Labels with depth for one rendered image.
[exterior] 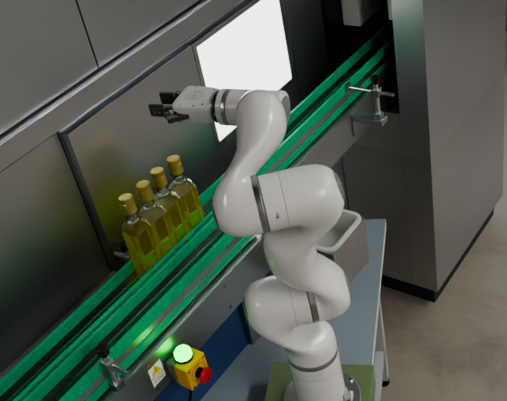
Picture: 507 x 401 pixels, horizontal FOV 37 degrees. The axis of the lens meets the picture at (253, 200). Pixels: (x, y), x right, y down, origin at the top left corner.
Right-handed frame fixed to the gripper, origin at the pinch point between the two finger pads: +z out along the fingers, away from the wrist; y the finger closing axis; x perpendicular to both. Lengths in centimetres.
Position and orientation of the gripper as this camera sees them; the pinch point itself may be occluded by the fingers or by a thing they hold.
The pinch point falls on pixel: (161, 103)
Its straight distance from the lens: 185.6
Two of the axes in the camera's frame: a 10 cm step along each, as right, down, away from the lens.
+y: -3.6, 6.1, -7.1
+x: 1.8, 7.9, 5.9
